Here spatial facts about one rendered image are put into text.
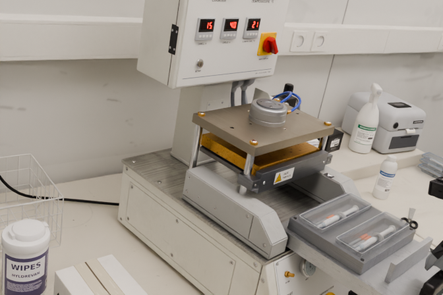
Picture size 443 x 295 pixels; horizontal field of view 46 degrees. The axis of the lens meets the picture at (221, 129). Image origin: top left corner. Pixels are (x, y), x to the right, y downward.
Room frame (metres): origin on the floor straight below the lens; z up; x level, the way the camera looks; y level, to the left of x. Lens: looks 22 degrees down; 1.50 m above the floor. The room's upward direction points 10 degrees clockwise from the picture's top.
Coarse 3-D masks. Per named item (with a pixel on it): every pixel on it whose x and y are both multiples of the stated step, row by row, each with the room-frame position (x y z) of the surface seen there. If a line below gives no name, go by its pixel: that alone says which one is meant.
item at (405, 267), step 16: (288, 240) 0.85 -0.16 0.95; (304, 240) 0.84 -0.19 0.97; (416, 240) 0.92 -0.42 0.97; (304, 256) 0.83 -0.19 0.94; (320, 256) 0.81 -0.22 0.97; (400, 256) 0.78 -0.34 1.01; (416, 256) 0.82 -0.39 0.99; (336, 272) 0.78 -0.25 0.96; (352, 272) 0.77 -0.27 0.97; (368, 272) 0.78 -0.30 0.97; (384, 272) 0.79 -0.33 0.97; (400, 272) 0.78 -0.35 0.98; (416, 272) 0.80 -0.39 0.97; (432, 272) 0.81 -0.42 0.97; (352, 288) 0.76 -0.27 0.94; (368, 288) 0.74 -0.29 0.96; (384, 288) 0.74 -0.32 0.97; (400, 288) 0.75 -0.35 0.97; (416, 288) 0.75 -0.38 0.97
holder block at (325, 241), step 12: (360, 216) 0.93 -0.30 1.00; (372, 216) 0.94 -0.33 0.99; (288, 228) 0.87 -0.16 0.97; (300, 228) 0.85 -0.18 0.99; (324, 228) 0.85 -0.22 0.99; (336, 228) 0.86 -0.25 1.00; (348, 228) 0.87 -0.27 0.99; (408, 228) 0.91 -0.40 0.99; (312, 240) 0.83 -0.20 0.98; (324, 240) 0.82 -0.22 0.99; (396, 240) 0.86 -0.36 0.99; (408, 240) 0.89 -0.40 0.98; (336, 252) 0.80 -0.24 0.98; (348, 252) 0.79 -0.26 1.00; (372, 252) 0.80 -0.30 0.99; (384, 252) 0.82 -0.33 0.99; (348, 264) 0.78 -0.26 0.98; (360, 264) 0.77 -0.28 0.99; (372, 264) 0.79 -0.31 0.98
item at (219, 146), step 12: (204, 144) 1.04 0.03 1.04; (216, 144) 1.01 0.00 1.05; (228, 144) 1.01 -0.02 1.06; (300, 144) 1.09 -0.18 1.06; (216, 156) 1.01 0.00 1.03; (228, 156) 0.99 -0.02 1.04; (240, 156) 0.97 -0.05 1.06; (264, 156) 0.99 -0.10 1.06; (276, 156) 1.00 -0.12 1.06; (288, 156) 1.01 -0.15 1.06; (300, 156) 1.03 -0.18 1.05; (240, 168) 0.97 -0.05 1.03; (252, 168) 0.94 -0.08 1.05; (264, 168) 0.94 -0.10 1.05
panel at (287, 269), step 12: (276, 264) 0.82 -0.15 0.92; (288, 264) 0.85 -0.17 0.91; (276, 276) 0.81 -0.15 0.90; (288, 276) 0.83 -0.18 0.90; (300, 276) 0.86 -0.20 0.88; (312, 276) 0.88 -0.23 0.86; (324, 276) 0.91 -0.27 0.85; (288, 288) 0.83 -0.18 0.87; (300, 288) 0.85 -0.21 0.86; (312, 288) 0.87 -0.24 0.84; (324, 288) 0.90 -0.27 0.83; (336, 288) 0.92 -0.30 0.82; (348, 288) 0.95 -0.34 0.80
